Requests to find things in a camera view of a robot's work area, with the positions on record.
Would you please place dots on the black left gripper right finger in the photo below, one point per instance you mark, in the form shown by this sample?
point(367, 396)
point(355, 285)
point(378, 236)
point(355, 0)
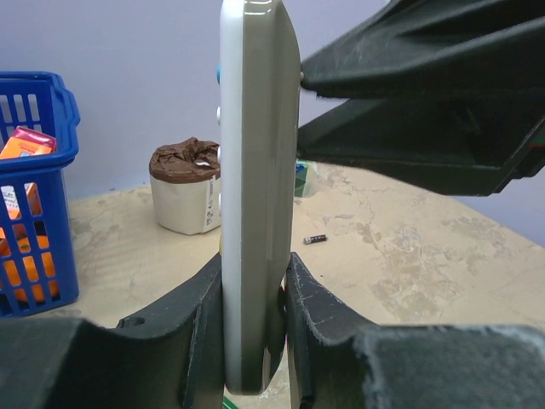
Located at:
point(339, 359)

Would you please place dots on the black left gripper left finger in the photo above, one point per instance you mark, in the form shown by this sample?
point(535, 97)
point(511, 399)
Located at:
point(166, 355)

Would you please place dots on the beige white remote control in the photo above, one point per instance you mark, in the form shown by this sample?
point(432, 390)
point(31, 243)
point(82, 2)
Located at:
point(260, 79)

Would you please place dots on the orange carton left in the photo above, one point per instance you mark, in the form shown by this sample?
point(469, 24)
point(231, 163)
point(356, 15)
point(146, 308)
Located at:
point(25, 142)

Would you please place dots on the green battery one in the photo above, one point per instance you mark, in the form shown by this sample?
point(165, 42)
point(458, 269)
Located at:
point(227, 404)

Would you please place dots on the green sponge pack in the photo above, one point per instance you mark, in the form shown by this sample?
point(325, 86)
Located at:
point(305, 179)

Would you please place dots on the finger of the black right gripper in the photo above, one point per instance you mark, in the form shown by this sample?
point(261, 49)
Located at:
point(472, 147)
point(434, 48)

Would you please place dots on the black battery far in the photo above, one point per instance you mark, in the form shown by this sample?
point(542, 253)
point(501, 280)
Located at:
point(315, 239)

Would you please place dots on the blue plastic basket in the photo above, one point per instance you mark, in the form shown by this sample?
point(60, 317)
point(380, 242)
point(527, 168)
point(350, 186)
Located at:
point(38, 268)

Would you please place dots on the white roll with brown top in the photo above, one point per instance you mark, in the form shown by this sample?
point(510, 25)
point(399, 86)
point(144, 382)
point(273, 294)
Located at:
point(185, 180)

